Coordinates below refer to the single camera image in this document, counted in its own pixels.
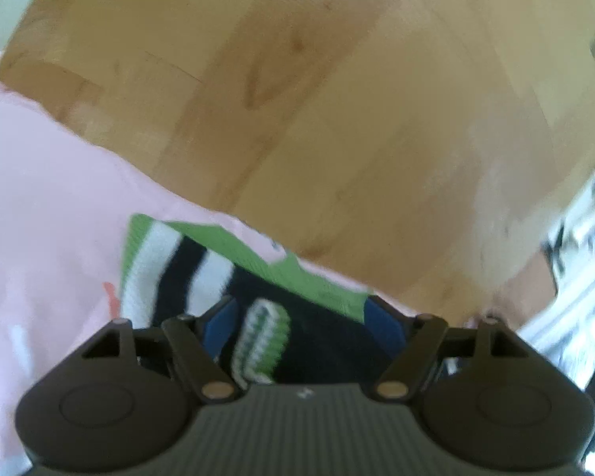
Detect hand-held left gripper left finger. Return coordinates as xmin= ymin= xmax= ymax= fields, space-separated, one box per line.
xmin=81 ymin=296 xmax=247 ymax=403

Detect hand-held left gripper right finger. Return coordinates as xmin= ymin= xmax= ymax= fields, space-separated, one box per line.
xmin=363 ymin=295 xmax=532 ymax=403

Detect green white black striped sock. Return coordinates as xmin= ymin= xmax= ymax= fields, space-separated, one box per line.
xmin=118 ymin=213 xmax=402 ymax=390

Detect white black patterned cloth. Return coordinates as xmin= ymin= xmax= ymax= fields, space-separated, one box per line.
xmin=518 ymin=146 xmax=595 ymax=388

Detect pink printed cloth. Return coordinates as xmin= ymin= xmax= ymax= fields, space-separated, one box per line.
xmin=0 ymin=52 xmax=378 ymax=476

